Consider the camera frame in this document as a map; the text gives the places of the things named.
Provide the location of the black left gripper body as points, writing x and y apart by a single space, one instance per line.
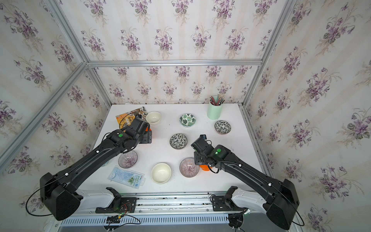
147 138

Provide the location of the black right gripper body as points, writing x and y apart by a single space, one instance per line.
199 160

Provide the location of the small cream bowl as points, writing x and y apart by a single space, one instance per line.
153 118

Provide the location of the dark patterned bowl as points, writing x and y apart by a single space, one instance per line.
178 141
222 127

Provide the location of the green leaf bowl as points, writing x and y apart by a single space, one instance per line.
187 120

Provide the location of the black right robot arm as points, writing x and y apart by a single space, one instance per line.
278 200

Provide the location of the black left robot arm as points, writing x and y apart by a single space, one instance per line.
58 192

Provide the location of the orange illustrated booklet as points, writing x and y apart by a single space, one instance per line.
127 118

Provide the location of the purple glass bowl right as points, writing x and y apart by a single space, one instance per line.
188 168

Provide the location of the purple glass bowl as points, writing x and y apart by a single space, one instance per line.
127 160
188 168

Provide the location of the purple glass bowl left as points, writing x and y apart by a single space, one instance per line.
127 160

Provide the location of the pale green pen cup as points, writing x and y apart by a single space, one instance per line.
215 107

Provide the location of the large cream bowl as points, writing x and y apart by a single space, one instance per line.
161 173

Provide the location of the clear plastic packet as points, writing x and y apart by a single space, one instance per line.
127 177

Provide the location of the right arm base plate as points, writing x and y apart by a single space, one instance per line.
224 203

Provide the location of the aluminium rail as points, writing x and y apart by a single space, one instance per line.
189 203

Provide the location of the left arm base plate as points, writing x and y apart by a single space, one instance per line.
119 204

